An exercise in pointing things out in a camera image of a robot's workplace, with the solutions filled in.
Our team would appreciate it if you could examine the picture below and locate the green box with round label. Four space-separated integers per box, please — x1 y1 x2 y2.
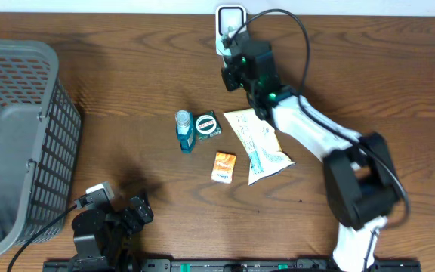
195 111 222 141

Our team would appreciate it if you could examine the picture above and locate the black camera cable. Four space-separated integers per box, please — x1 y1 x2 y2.
227 8 412 231
5 203 79 272

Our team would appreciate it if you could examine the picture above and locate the teal bottle with clear cap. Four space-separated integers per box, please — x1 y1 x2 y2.
175 110 196 153

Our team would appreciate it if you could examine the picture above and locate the dark grey plastic basket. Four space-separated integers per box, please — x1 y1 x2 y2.
0 39 82 255

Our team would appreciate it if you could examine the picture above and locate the black right camera cable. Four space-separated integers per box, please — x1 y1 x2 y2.
227 8 412 231

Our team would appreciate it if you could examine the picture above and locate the small orange white box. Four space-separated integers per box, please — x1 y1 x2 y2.
211 152 236 184

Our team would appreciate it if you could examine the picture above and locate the black left camera cable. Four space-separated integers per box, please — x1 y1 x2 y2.
5 203 79 272

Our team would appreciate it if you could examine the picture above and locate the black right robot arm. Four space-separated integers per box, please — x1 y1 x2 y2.
217 37 410 271

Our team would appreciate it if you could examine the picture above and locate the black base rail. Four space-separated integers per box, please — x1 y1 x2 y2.
42 258 423 272

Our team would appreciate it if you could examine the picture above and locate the white and yellow snack bag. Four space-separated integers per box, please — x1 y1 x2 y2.
224 109 295 185

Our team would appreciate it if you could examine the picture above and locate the white barcode scanner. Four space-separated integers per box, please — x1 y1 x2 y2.
215 4 247 57

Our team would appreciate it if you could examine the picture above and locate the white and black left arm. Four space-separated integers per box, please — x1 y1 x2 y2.
66 189 153 272

